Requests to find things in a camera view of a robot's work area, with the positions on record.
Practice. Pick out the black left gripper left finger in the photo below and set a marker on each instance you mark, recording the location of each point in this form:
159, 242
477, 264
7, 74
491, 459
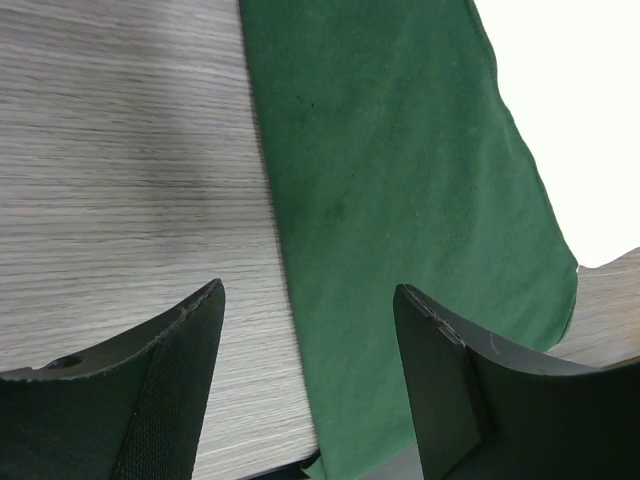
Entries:
131, 407

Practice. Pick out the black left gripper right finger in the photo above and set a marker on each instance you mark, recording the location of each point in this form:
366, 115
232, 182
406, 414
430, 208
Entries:
484, 407

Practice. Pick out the white and green raglan t-shirt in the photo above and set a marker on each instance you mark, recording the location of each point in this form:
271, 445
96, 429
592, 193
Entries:
482, 152

